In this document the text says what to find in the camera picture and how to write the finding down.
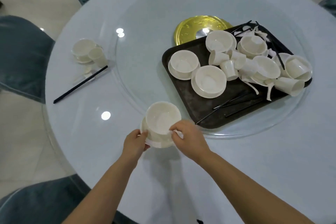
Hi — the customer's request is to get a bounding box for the person's right hand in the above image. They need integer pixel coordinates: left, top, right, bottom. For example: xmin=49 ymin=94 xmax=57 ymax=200
xmin=169 ymin=119 xmax=212 ymax=164

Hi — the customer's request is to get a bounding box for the person's left hand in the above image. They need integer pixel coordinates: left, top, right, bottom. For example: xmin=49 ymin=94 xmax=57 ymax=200
xmin=121 ymin=128 xmax=152 ymax=163

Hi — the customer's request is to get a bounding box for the black tray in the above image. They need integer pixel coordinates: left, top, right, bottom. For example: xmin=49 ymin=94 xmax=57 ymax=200
xmin=161 ymin=23 xmax=313 ymax=130

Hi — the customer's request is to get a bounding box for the person's right forearm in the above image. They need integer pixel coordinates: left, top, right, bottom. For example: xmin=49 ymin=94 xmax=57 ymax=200
xmin=198 ymin=152 xmax=317 ymax=224

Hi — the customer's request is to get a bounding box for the person's left forearm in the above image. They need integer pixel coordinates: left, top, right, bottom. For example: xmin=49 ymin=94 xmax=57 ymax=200
xmin=62 ymin=153 xmax=140 ymax=224

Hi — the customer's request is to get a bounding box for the white round table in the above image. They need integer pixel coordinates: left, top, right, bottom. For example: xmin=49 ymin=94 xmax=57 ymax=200
xmin=43 ymin=0 xmax=336 ymax=224

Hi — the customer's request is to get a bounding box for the glass lazy susan turntable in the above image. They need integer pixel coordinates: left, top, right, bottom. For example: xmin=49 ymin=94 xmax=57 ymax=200
xmin=114 ymin=0 xmax=315 ymax=139

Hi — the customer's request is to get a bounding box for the gold turntable base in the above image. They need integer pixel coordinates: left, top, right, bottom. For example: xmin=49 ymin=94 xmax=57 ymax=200
xmin=174 ymin=15 xmax=233 ymax=46

